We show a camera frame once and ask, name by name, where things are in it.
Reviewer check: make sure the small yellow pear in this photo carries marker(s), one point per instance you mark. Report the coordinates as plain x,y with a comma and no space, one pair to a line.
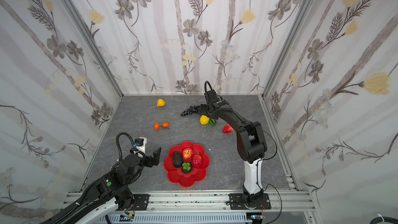
160,102

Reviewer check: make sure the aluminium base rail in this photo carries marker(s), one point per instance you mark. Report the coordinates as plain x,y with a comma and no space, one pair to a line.
279,206

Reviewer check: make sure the white vented cable duct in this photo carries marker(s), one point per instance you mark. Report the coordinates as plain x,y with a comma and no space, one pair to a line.
180,218

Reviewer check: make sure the red strawberry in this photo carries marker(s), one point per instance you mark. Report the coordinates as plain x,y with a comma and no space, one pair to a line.
227,129

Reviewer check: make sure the black grape bunch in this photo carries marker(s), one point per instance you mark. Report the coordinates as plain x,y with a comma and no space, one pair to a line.
192,110

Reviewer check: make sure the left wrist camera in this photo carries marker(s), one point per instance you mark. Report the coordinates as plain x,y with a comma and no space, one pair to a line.
140,144

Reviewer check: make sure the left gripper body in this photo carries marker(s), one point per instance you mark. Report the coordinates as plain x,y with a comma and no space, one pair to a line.
149,158

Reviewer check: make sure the red apple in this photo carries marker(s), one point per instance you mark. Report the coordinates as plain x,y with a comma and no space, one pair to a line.
187,154

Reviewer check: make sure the dark red raspberry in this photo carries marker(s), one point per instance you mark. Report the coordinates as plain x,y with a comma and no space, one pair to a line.
197,161

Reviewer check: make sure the green pepper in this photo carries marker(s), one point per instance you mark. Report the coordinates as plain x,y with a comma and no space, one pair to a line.
212,122

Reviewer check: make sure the dark mangosteen green top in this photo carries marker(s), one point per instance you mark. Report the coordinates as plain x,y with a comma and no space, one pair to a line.
186,168

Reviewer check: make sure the red flower-shaped bowl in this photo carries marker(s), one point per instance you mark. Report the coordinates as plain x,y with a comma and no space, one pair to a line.
175,175

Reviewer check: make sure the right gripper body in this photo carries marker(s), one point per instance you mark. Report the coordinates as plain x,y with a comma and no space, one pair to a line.
206,110

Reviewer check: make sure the dark avocado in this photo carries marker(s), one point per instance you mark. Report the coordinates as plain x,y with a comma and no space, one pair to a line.
177,160

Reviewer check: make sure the yellow lemon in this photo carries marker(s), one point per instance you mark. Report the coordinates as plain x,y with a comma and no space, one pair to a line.
204,120

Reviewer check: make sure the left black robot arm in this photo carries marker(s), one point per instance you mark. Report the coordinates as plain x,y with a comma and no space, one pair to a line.
111,191

